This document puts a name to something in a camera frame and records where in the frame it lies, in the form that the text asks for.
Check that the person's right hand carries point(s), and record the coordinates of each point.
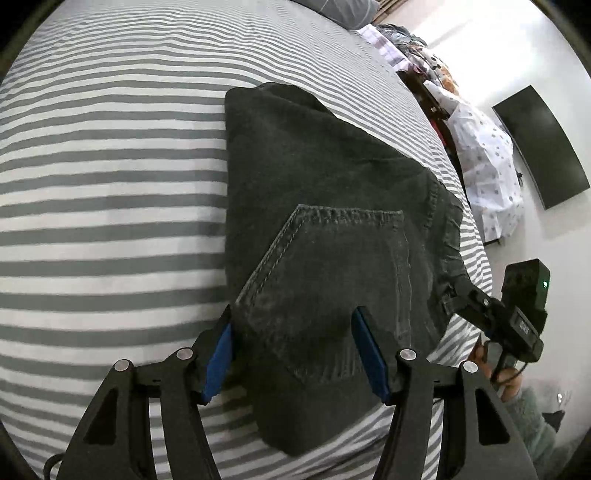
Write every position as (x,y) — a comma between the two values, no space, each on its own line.
(508,381)

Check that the white dotted cloth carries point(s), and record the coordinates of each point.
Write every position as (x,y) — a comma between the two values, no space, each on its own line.
(489,175)

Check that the black denim pants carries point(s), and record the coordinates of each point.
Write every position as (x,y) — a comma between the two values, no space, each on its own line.
(323,184)

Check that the grey pillow with white lines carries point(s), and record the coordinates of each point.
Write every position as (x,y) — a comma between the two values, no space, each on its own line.
(337,9)

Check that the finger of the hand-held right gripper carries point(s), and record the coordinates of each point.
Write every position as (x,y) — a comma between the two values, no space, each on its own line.
(471,304)

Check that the person's right forearm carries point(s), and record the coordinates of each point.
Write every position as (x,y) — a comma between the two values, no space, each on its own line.
(535,429)

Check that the black wall television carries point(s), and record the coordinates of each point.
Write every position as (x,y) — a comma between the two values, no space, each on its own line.
(540,147)

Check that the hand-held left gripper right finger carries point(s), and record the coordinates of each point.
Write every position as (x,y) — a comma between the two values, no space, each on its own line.
(371,355)

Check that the grey white striped bed sheet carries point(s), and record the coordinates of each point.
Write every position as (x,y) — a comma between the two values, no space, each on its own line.
(115,184)

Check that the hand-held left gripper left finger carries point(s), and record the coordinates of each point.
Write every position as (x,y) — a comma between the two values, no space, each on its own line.
(217,364)

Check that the pile of mixed clothes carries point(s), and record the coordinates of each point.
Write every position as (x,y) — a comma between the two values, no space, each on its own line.
(401,41)

